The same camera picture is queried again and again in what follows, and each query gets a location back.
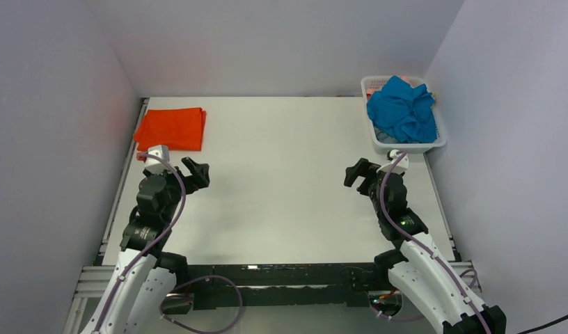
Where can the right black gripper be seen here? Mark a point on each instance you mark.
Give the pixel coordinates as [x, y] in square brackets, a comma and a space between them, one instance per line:
[360, 169]

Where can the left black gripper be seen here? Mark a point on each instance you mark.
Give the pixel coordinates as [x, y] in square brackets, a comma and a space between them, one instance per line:
[198, 180]

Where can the blue t shirt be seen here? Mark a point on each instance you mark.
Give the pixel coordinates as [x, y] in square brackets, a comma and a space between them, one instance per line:
[403, 112]

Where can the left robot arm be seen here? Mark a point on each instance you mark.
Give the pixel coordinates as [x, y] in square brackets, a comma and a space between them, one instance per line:
[144, 273]

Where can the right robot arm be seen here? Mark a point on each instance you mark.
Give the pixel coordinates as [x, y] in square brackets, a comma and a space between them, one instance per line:
[416, 267]

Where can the folded orange t shirt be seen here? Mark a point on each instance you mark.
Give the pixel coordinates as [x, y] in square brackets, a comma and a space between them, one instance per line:
[177, 129]

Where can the white plastic laundry basket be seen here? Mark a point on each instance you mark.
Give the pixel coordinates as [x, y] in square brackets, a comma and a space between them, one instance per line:
[382, 142]

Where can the pink garment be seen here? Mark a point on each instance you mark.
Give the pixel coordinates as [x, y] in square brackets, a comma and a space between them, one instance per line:
[406, 79]

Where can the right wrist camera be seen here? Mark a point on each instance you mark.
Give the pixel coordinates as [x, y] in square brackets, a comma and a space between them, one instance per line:
[398, 162]

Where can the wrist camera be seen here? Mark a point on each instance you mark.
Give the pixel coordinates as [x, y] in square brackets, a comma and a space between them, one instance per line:
[398, 162]
[155, 158]

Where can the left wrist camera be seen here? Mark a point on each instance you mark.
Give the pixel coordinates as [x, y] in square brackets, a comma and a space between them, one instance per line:
[155, 158]

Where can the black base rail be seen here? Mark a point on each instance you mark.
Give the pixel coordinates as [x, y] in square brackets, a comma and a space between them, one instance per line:
[212, 286]

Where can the aluminium frame rail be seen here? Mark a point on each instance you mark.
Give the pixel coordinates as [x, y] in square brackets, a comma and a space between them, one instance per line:
[87, 294]

